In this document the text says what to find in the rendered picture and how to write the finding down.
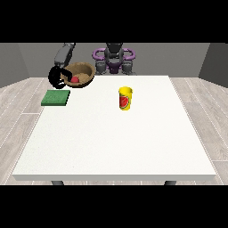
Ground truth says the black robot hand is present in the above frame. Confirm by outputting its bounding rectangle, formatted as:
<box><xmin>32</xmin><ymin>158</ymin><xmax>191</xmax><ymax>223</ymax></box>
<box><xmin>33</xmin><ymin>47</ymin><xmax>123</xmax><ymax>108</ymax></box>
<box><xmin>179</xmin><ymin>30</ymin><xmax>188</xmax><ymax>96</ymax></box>
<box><xmin>47</xmin><ymin>64</ymin><xmax>73</xmax><ymax>90</ymax></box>

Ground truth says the brown wooden bowl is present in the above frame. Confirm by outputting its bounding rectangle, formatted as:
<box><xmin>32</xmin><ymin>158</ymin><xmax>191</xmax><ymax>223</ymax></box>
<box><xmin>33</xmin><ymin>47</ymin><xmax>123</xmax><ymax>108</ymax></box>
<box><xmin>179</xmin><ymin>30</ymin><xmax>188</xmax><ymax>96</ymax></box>
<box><xmin>60</xmin><ymin>61</ymin><xmax>96</xmax><ymax>89</ymax></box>

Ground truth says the green square pad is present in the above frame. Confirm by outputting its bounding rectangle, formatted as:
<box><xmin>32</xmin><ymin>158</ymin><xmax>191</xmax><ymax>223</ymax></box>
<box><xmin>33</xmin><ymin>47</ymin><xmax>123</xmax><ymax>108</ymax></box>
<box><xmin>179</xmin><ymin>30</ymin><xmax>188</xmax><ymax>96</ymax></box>
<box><xmin>40</xmin><ymin>89</ymin><xmax>71</xmax><ymax>107</ymax></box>

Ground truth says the yellow cup with melon print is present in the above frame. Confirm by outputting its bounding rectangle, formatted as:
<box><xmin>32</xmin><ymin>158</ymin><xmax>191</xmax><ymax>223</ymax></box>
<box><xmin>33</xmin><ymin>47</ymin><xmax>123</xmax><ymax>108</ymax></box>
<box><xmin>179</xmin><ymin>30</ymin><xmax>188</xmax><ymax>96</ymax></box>
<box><xmin>118</xmin><ymin>85</ymin><xmax>134</xmax><ymax>111</ymax></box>

